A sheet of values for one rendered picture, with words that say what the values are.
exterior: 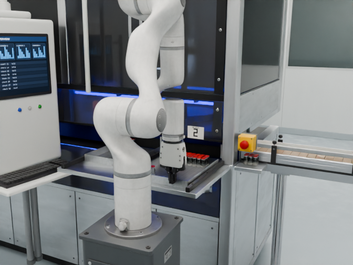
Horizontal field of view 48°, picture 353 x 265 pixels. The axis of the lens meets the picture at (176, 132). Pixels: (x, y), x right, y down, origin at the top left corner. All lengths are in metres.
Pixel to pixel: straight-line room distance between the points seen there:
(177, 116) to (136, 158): 0.33
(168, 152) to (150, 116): 0.41
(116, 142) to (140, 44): 0.31
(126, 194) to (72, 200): 1.26
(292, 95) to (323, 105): 0.48
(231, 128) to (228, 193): 0.32
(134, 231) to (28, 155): 1.05
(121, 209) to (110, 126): 0.26
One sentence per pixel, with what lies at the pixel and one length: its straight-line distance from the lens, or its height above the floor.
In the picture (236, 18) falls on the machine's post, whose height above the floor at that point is 1.55.
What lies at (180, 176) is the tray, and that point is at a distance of 1.74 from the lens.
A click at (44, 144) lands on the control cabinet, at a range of 2.26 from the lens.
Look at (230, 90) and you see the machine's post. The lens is 1.84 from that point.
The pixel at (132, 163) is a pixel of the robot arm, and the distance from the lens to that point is 1.22.
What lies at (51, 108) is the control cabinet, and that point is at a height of 1.09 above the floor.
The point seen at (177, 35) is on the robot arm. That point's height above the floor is 1.47.
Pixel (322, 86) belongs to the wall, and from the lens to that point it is 6.40.
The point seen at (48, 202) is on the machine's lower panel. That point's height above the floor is 0.47.
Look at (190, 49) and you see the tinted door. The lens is 1.91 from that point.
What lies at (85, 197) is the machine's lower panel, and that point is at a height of 0.55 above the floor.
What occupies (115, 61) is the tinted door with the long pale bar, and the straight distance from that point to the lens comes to 2.12.
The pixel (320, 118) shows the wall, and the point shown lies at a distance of 6.47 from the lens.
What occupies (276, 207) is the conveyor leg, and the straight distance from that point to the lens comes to 2.08.
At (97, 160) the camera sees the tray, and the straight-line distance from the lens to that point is 1.94.
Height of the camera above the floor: 1.46
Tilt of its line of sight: 13 degrees down
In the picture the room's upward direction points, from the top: straight up
